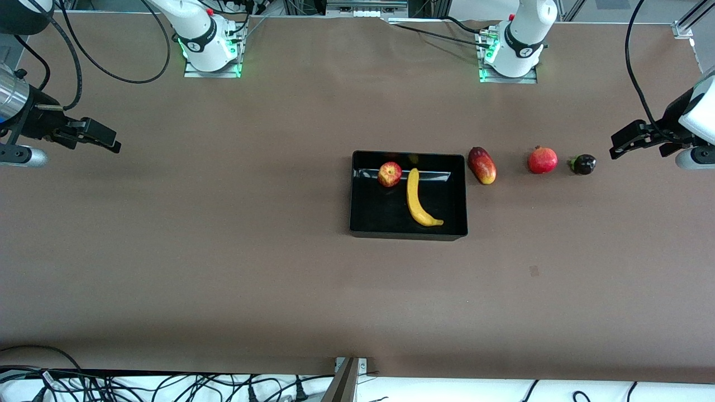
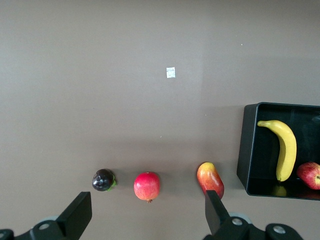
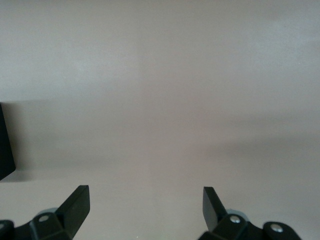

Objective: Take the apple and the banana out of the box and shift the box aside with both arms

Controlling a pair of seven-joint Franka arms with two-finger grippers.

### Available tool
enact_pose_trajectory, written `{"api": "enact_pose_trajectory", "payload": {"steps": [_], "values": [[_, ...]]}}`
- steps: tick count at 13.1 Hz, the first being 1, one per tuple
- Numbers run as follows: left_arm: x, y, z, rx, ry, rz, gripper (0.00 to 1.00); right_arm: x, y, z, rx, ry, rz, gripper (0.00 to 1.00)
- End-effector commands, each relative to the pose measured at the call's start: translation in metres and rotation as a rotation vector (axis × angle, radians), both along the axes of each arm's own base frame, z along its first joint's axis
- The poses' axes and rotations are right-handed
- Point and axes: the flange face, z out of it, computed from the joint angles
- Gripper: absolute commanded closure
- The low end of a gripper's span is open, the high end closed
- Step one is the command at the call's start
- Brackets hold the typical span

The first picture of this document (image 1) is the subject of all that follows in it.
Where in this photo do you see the black cable on table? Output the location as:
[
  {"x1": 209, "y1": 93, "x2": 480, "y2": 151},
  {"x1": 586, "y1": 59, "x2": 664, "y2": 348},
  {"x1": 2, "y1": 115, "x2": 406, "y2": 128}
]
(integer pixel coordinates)
[{"x1": 391, "y1": 16, "x2": 498, "y2": 50}]

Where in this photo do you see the red pomegranate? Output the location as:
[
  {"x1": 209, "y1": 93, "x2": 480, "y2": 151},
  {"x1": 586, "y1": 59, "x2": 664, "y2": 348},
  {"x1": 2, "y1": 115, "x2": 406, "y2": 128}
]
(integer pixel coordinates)
[{"x1": 527, "y1": 145, "x2": 559, "y2": 175}]

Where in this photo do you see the tangled black cable bundle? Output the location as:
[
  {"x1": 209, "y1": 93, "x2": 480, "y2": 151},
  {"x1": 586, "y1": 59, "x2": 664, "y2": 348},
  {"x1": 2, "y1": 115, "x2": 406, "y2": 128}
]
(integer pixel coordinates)
[{"x1": 0, "y1": 366, "x2": 336, "y2": 402}]

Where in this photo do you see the grey metal post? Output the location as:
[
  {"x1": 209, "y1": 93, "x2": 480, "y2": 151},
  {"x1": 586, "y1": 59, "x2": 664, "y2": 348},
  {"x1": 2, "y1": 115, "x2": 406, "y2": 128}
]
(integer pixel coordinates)
[{"x1": 320, "y1": 357, "x2": 359, "y2": 402}]

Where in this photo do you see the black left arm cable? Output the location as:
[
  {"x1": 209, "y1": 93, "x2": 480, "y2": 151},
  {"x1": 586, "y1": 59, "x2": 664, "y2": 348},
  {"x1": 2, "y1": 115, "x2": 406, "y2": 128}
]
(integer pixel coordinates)
[{"x1": 625, "y1": 0, "x2": 679, "y2": 141}]

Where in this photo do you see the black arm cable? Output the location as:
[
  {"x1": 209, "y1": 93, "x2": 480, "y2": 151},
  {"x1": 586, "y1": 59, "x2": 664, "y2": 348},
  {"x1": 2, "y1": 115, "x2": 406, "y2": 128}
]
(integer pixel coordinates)
[
  {"x1": 11, "y1": 0, "x2": 171, "y2": 111},
  {"x1": 625, "y1": 0, "x2": 679, "y2": 141}
]

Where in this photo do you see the yellow banana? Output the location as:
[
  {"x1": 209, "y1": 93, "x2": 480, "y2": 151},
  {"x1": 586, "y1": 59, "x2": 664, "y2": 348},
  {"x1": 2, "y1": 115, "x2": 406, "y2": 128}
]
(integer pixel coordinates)
[{"x1": 406, "y1": 167, "x2": 445, "y2": 227}]

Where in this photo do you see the black plastic box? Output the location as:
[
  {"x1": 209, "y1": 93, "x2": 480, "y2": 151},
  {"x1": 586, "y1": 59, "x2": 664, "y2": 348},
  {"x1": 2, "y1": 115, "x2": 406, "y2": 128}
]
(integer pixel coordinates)
[{"x1": 349, "y1": 150, "x2": 469, "y2": 242}]

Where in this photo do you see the small metal bracket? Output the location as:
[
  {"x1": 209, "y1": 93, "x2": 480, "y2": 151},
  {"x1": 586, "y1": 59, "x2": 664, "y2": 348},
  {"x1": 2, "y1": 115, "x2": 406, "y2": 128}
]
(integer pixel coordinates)
[{"x1": 334, "y1": 356, "x2": 369, "y2": 376}]

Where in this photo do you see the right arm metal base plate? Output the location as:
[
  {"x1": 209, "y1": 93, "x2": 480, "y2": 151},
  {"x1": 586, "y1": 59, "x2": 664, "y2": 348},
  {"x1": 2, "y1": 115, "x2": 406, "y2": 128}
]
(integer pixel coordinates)
[{"x1": 183, "y1": 25, "x2": 243, "y2": 78}]

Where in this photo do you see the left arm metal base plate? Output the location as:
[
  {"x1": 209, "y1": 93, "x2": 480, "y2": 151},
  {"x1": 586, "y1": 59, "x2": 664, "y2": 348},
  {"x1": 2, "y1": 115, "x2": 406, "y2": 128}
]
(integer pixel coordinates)
[{"x1": 479, "y1": 28, "x2": 538, "y2": 84}]

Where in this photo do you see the red apple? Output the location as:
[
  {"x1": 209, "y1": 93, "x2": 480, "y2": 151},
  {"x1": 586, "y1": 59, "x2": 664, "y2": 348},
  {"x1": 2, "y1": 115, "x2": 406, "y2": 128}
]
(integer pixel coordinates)
[{"x1": 378, "y1": 162, "x2": 403, "y2": 188}]

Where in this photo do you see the aluminium corner profile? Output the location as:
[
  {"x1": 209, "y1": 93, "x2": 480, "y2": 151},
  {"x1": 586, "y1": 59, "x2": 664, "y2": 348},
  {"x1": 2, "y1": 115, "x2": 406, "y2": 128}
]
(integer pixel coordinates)
[{"x1": 672, "y1": 0, "x2": 715, "y2": 40}]

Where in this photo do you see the black looped cable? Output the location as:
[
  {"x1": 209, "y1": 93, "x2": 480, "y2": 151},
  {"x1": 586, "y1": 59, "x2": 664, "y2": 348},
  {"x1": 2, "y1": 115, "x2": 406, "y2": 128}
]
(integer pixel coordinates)
[{"x1": 0, "y1": 344, "x2": 84, "y2": 374}]

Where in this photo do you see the red yellow mango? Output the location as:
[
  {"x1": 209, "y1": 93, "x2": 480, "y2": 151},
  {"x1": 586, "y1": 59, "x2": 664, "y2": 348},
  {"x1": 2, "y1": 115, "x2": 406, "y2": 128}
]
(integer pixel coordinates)
[{"x1": 468, "y1": 146, "x2": 497, "y2": 185}]

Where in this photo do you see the dark purple mangosteen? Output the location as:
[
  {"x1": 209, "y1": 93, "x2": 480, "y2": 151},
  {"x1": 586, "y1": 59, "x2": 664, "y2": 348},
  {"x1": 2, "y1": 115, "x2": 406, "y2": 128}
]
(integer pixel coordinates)
[{"x1": 568, "y1": 154, "x2": 597, "y2": 176}]

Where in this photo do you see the aluminium frame rail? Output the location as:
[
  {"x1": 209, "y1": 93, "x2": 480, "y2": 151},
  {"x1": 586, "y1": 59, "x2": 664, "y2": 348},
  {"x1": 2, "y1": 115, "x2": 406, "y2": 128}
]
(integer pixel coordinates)
[{"x1": 326, "y1": 0, "x2": 409, "y2": 18}]

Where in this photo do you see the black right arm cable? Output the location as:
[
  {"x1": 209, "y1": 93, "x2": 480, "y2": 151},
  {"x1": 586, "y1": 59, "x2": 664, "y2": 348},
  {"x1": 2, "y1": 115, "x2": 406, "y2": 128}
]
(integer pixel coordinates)
[{"x1": 11, "y1": 0, "x2": 171, "y2": 111}]

